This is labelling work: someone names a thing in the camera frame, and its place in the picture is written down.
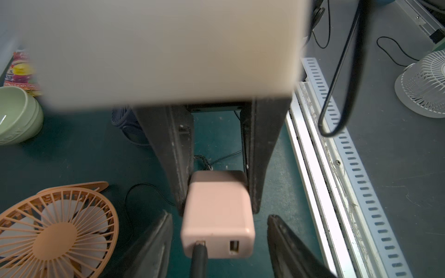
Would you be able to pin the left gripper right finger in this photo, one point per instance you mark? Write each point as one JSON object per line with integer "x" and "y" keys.
{"x": 290, "y": 258}

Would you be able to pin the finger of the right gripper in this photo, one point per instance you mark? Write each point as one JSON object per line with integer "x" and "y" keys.
{"x": 261, "y": 122}

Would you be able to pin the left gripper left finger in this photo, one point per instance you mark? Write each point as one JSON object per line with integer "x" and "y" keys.
{"x": 148, "y": 256}

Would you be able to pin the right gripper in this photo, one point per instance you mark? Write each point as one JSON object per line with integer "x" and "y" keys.
{"x": 92, "y": 54}

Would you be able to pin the pink USB power adapter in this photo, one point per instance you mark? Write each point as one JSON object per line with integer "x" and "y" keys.
{"x": 218, "y": 213}

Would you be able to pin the navy blue desk fan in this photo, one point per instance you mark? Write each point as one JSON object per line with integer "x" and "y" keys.
{"x": 125, "y": 120}

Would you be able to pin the orange desk fan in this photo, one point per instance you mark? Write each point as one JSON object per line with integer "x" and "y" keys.
{"x": 66, "y": 231}

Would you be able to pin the white floor fan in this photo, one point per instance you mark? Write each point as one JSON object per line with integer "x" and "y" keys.
{"x": 421, "y": 87}

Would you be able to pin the green ceramic bowl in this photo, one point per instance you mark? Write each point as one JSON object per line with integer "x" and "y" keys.
{"x": 22, "y": 116}

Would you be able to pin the colourful candy bag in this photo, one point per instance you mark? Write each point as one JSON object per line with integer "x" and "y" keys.
{"x": 20, "y": 74}

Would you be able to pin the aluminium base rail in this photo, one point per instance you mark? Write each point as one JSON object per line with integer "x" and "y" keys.
{"x": 343, "y": 250}

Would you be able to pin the white slotted cable duct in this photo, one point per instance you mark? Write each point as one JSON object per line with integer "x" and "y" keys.
{"x": 385, "y": 249}

